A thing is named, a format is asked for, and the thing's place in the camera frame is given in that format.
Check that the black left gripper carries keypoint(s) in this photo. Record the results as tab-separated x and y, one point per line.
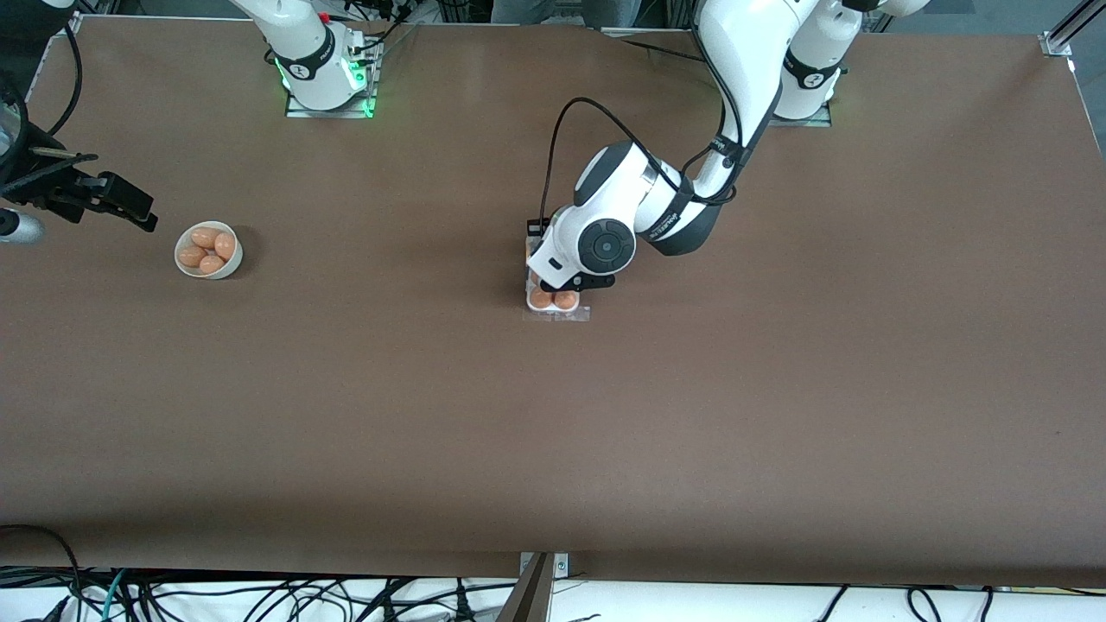
533	224

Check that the aluminium frame profile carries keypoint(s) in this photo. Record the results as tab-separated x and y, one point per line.
1056	43

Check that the clear plastic egg box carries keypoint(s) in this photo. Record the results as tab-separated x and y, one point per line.
570	314

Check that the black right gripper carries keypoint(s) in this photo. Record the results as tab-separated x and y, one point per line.
54	192

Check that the metal corner bracket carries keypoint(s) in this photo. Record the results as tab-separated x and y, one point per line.
562	566

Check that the dark metal strut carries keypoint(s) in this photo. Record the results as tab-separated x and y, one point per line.
529	600

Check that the white round bowl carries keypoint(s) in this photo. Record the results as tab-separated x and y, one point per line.
226	270

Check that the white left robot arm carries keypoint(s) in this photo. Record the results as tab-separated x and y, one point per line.
743	52

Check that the brown egg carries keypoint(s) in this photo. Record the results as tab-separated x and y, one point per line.
191	256
225	246
206	237
566	301
212	264
542	300

